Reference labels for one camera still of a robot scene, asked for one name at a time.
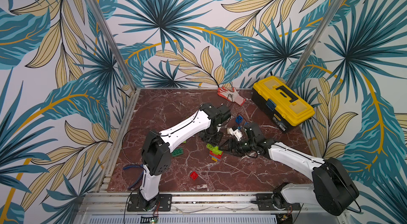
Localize small red brick front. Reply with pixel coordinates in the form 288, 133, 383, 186
190, 171, 199, 181

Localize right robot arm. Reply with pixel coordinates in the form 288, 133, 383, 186
220, 139, 360, 216

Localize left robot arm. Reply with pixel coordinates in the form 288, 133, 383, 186
139, 103, 231, 203

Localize dark blue square brick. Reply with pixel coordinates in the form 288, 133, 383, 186
235, 115, 243, 125

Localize dark green long brick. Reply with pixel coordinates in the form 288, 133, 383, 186
171, 148, 184, 157

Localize red white work glove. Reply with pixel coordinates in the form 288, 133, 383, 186
217, 87, 247, 106

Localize yellow black toolbox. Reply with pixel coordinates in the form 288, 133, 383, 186
252, 76, 315, 132

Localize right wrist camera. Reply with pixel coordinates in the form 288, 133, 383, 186
227, 127, 243, 141

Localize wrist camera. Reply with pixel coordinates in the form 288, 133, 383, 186
227, 127, 243, 141
215, 105, 231, 125

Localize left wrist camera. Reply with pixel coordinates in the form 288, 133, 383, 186
215, 105, 231, 125

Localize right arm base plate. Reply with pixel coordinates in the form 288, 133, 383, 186
251, 193, 301, 211

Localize blue handled pliers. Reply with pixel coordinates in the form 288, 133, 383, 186
123, 164, 144, 190

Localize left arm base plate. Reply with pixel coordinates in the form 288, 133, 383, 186
126, 194, 172, 212

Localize aluminium front rail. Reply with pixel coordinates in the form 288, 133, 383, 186
72, 191, 350, 224

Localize right aluminium post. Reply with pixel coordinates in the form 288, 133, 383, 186
286, 0, 344, 88

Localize aluminium post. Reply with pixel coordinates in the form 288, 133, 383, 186
286, 0, 344, 88
86, 0, 137, 92

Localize left aluminium post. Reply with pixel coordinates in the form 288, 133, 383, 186
86, 0, 137, 92

